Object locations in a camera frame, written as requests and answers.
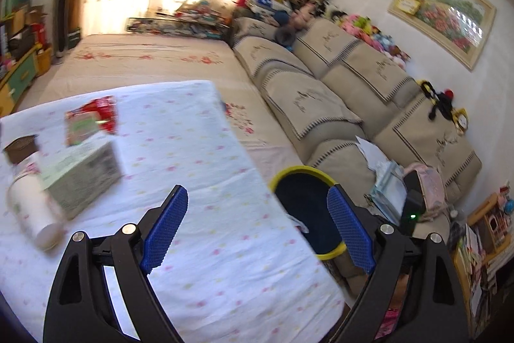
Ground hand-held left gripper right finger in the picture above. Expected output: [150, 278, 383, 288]
[326, 184, 470, 343]

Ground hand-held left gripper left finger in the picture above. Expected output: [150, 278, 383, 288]
[42, 185, 189, 343]

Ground yellow rimmed trash bin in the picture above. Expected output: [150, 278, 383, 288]
[268, 165, 354, 261]

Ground pale green carton box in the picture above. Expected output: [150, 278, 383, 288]
[38, 140, 125, 221]

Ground red and green snack packet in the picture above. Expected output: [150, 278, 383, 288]
[65, 95, 120, 148]

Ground white bottle with pink label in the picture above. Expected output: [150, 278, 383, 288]
[8, 152, 67, 252]

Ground small brown box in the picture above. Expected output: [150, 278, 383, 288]
[2, 134, 40, 164]

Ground pile of papers and bags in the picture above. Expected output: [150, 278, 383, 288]
[355, 136, 408, 225]

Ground black box with green light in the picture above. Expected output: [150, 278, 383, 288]
[399, 171, 427, 237]

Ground white dotted tablecloth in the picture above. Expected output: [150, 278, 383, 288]
[0, 80, 346, 341]

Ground pink bag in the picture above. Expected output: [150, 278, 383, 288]
[403, 162, 446, 217]

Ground beige sofa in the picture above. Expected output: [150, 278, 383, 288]
[229, 15, 483, 287]

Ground cluttered wooden toy shelf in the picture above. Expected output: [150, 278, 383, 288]
[452, 182, 514, 339]

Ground yellow and black plush toy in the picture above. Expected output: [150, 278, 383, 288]
[415, 79, 470, 137]

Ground floral beige sheet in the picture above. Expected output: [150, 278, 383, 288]
[18, 33, 310, 183]

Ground pile of plush toys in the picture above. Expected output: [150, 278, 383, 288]
[337, 11, 410, 66]

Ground yellow and green television cabinet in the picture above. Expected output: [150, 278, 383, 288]
[0, 43, 53, 119]

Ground dark green box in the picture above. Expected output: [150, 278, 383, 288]
[65, 26, 84, 50]

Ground red bag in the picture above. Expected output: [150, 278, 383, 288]
[32, 23, 49, 46]

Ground black tower fan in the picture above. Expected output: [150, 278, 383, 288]
[53, 0, 72, 66]

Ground framed flower painting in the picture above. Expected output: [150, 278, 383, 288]
[386, 0, 497, 71]

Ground open cardboard boxes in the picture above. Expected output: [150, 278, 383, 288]
[10, 5, 47, 30]

